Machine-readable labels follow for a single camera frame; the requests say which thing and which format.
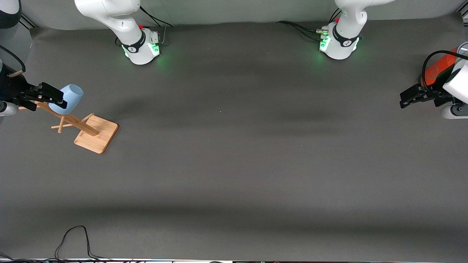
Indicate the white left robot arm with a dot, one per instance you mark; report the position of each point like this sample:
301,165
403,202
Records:
345,40

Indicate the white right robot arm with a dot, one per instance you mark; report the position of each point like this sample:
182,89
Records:
120,22

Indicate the dark grey table mat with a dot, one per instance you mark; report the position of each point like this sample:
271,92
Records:
234,182

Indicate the wooden mug tree stand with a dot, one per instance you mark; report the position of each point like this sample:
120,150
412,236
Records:
97,133

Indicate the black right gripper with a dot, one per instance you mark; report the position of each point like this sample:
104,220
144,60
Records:
11,88

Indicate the aluminium frame rail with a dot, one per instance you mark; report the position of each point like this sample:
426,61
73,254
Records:
463,14
27,22

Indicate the light blue cup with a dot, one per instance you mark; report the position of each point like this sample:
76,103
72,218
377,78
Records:
73,95

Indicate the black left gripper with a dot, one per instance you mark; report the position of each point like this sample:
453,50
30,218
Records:
434,93

